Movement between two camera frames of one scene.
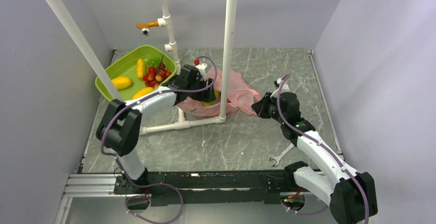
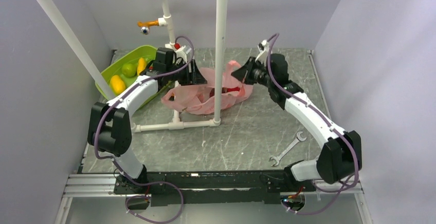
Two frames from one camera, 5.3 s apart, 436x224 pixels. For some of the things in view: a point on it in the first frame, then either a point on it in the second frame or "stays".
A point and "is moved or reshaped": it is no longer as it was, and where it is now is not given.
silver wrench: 277,159 stays
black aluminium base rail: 204,188 stays
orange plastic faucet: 145,27 stays
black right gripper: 260,107 to 244,73
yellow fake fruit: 122,82 is moved or reshaped
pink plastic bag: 241,97 is moved or reshaped
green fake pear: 209,104 to 128,70
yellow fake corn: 140,68 stays
